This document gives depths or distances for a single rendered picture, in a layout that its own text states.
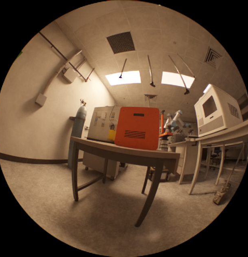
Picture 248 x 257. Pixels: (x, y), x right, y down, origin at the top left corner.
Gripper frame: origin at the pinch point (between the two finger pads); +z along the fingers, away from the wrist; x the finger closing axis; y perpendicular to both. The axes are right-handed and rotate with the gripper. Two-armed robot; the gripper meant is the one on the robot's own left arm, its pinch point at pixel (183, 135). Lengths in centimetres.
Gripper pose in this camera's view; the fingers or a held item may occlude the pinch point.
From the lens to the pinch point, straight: 203.5
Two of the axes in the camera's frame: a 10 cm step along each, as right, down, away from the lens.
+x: 4.5, 2.5, 8.6
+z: 4.6, 7.6, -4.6
